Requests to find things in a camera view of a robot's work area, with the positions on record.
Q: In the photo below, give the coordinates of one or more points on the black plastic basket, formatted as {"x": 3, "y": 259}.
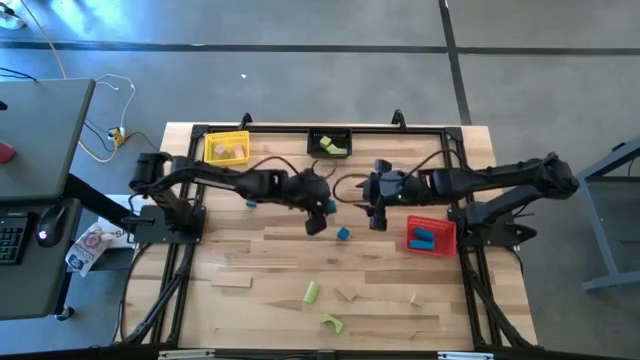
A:
{"x": 315, "y": 147}

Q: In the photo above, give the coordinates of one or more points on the black table frame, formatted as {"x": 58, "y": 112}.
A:
{"x": 280, "y": 130}

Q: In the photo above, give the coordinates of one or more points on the blue wedge block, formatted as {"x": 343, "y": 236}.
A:
{"x": 251, "y": 204}

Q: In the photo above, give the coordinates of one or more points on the grey desk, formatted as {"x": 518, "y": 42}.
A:
{"x": 40, "y": 130}

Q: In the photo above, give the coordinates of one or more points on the white floor object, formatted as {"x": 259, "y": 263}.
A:
{"x": 10, "y": 19}

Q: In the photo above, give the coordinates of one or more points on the black computer mouse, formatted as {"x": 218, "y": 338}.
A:
{"x": 50, "y": 225}

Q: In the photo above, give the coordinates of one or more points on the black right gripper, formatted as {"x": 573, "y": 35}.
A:
{"x": 412, "y": 190}

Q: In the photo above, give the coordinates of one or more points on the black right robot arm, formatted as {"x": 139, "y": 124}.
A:
{"x": 500, "y": 177}

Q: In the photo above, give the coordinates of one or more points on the long wooden plank block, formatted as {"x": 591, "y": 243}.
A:
{"x": 231, "y": 280}

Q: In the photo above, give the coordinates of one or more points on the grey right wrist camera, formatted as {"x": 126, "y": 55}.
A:
{"x": 391, "y": 184}

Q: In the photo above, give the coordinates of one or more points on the white paper sheet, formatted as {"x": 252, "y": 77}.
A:
{"x": 117, "y": 235}

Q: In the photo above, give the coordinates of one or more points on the grey metal table frame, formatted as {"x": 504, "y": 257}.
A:
{"x": 602, "y": 227}

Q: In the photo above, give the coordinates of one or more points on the green arch block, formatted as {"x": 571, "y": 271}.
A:
{"x": 336, "y": 324}

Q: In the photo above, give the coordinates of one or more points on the yellow plastic basket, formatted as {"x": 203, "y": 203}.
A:
{"x": 210, "y": 160}

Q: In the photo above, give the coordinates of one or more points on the black desk support bar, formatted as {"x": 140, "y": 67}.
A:
{"x": 95, "y": 197}

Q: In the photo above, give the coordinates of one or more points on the blue cylinder block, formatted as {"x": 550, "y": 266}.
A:
{"x": 424, "y": 233}

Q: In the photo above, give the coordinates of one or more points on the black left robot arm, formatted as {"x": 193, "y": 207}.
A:
{"x": 220, "y": 177}

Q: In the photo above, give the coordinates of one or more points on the black keyboard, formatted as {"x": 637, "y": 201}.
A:
{"x": 10, "y": 240}

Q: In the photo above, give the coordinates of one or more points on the red plastic basket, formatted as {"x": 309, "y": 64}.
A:
{"x": 442, "y": 235}

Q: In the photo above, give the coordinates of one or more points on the silver bracket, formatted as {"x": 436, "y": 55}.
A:
{"x": 465, "y": 356}
{"x": 185, "y": 355}

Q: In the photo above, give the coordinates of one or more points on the wooden cube block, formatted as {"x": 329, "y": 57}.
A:
{"x": 220, "y": 150}

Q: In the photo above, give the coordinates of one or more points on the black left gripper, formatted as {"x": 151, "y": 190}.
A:
{"x": 305, "y": 192}

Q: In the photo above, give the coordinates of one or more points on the red round object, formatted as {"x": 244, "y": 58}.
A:
{"x": 6, "y": 152}

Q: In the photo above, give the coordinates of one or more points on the wooden rectangular block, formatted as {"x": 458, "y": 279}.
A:
{"x": 239, "y": 151}

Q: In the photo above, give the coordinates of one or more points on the blue rectangular block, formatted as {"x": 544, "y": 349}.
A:
{"x": 421, "y": 245}

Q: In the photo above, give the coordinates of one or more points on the small wooden triangle block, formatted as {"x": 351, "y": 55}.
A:
{"x": 417, "y": 299}

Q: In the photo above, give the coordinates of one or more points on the wooden square block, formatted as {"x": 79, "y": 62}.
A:
{"x": 346, "y": 292}

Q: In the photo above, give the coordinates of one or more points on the white printed snack bag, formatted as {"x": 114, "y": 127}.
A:
{"x": 90, "y": 245}

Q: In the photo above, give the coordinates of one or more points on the green cube block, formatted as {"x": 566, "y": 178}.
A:
{"x": 325, "y": 141}

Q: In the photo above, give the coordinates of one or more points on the green cylinder block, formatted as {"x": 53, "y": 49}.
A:
{"x": 311, "y": 293}

